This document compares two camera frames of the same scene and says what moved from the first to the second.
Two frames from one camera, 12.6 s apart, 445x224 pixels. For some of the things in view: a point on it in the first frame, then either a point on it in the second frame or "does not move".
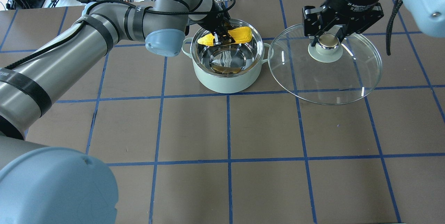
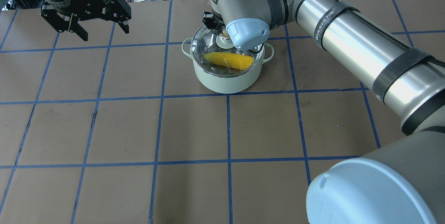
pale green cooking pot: [230, 68] does not move
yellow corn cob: [241, 34] → [240, 61]
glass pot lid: [330, 73] → [211, 51]
